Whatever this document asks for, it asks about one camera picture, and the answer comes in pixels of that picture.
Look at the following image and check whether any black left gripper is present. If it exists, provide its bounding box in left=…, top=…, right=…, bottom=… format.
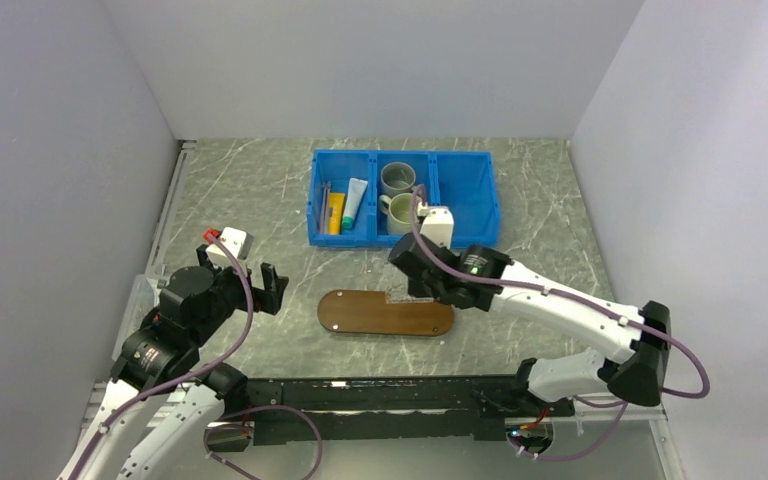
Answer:
left=191, top=244, right=288, bottom=344

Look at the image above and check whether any light green ceramic mug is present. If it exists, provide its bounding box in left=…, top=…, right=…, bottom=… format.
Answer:
left=378, top=193, right=414, bottom=236

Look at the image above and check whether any brown oval wooden tray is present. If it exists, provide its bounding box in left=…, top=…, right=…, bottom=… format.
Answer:
left=317, top=290, right=455, bottom=336

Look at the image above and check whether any clear glass toothbrush holder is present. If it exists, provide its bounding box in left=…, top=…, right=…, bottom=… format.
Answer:
left=385, top=294, right=435, bottom=305

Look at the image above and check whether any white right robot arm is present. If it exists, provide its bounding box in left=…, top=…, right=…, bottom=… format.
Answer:
left=388, top=234, right=671, bottom=415

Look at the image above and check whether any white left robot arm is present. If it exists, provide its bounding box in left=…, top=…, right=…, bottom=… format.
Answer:
left=59, top=244, right=289, bottom=479

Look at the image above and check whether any white toothpaste tube green cap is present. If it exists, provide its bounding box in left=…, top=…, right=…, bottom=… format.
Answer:
left=341, top=178, right=368, bottom=231

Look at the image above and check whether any grey toothbrush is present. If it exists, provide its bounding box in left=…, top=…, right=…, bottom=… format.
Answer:
left=319, top=182, right=331, bottom=235

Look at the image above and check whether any blue right storage bin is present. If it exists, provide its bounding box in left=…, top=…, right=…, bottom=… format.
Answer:
left=436, top=151, right=501, bottom=249

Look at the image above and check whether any blue storage bin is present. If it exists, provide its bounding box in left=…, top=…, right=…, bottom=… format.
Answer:
left=436, top=151, right=501, bottom=249
left=359, top=150, right=437, bottom=248
left=306, top=149, right=377, bottom=248

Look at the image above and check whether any grey ceramic mug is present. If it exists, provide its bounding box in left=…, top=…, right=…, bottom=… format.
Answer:
left=378, top=162, right=425, bottom=196

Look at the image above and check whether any yellow orange tube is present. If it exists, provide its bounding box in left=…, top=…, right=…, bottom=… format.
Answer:
left=327, top=192, right=345, bottom=235

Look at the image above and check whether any blue middle storage bin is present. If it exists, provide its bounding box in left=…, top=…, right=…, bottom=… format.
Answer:
left=359, top=150, right=437, bottom=248

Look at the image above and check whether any blue left storage bin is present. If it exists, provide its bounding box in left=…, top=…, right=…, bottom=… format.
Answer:
left=306, top=149, right=377, bottom=248

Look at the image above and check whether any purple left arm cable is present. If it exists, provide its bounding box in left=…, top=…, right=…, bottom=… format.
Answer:
left=59, top=231, right=256, bottom=480

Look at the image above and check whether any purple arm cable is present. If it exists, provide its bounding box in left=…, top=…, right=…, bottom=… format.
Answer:
left=409, top=185, right=712, bottom=464
left=59, top=231, right=256, bottom=480

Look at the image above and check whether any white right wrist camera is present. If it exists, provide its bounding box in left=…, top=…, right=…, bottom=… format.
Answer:
left=416, top=203, right=455, bottom=249

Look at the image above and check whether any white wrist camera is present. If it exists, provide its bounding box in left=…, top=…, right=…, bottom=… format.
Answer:
left=203, top=227, right=254, bottom=268
left=416, top=203, right=455, bottom=249

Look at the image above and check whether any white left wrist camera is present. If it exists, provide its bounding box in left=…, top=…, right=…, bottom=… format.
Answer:
left=203, top=227, right=254, bottom=268

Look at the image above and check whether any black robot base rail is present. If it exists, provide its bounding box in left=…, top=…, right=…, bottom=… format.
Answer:
left=219, top=375, right=575, bottom=446

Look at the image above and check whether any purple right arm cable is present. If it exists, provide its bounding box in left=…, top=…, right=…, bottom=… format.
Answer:
left=409, top=185, right=712, bottom=464

